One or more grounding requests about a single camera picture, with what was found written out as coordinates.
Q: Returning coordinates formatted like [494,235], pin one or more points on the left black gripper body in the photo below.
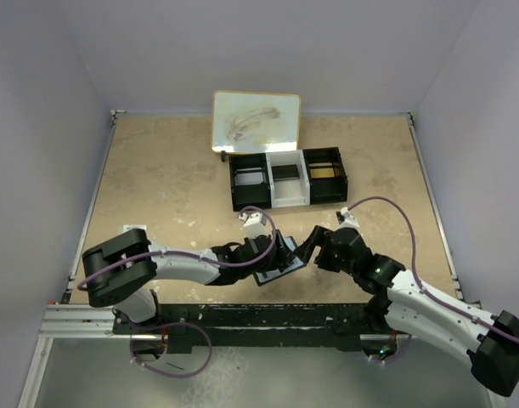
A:
[273,263]

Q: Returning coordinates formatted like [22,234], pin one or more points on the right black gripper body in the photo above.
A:
[328,258]

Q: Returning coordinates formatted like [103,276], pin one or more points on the black leather card holder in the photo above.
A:
[263,278]

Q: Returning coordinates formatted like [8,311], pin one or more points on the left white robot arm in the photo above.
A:
[117,270]

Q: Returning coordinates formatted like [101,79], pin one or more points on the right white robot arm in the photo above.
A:
[486,343]

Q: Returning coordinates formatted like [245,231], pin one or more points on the gold card in tray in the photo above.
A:
[324,170]

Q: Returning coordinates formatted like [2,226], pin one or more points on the black and white compartment tray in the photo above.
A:
[288,193]

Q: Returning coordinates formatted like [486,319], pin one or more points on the clear plastic packet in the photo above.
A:
[127,227]

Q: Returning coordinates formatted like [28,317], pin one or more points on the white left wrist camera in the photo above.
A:
[254,224]

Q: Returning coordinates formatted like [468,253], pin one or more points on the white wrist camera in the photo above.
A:
[254,224]
[346,219]

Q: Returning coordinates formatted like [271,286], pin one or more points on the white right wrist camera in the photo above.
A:
[346,219]

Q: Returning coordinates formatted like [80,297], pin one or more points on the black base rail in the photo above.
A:
[347,327]

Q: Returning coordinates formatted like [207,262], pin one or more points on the white board with wooden frame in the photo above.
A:
[255,122]

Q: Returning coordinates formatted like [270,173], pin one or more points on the aluminium table frame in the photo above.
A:
[161,172]

